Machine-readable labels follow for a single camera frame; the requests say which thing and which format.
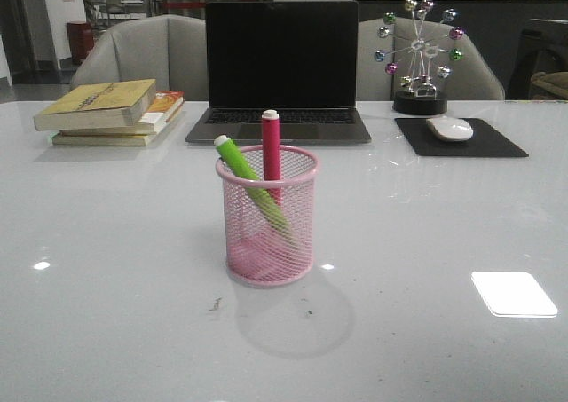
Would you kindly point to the pink mesh pen holder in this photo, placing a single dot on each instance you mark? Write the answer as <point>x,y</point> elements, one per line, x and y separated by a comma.
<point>255,253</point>

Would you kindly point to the green marker pen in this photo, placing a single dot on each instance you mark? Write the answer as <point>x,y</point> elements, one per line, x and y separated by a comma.
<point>237,160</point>

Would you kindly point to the pink red marker pen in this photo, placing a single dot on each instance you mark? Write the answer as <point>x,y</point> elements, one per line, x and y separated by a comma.
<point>270,122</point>

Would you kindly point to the grey open laptop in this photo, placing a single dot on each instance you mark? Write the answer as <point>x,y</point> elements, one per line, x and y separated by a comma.
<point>297,58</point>

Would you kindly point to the orange cover book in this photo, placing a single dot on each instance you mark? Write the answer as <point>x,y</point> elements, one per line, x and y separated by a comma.
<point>165,107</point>

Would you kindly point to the white computer mouse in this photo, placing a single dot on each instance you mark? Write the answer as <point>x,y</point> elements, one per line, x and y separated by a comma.
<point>450,128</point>

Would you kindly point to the grey armchair behind laptop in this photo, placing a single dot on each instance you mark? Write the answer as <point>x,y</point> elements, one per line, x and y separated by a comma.
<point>170,49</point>

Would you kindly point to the yellow top book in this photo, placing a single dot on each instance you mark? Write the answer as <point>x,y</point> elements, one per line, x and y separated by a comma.
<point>99,105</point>

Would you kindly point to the grey armchair behind ornament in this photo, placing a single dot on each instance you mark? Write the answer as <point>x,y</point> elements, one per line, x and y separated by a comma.
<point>471,79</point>

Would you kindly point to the ferris wheel desk ornament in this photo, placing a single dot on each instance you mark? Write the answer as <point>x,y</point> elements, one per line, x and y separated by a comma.
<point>422,56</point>

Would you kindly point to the black mouse pad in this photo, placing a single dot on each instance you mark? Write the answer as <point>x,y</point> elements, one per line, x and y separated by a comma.
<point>484,142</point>

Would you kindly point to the red barrier tape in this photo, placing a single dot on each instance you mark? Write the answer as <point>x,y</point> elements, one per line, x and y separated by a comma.
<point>181,5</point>

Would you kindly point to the bottom cream book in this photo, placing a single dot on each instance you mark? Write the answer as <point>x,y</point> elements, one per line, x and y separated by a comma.
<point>141,140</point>

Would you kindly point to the red bin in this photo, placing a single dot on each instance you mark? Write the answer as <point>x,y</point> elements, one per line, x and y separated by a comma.
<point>81,40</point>

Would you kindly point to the dark counter cabinet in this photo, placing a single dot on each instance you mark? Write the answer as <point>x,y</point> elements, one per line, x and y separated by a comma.
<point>494,26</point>

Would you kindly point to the brown sofa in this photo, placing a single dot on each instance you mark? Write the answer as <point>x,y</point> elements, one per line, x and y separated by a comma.
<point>550,85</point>

